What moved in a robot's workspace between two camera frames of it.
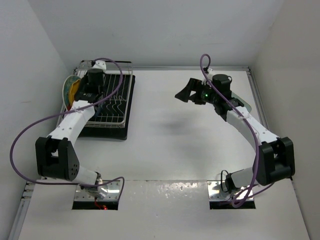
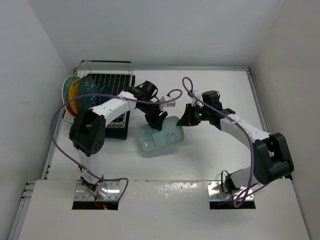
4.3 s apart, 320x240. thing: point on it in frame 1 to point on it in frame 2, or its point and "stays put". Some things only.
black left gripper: [85, 83] to [151, 121]
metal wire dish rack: [118, 79] stays put
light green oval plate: [245, 104] to [150, 139]
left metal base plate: [108, 191] stays put
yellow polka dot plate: [74, 90] stays put
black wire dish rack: [113, 114] stays put
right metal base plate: [217, 191] stays put
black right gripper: [195, 85] to [187, 119]
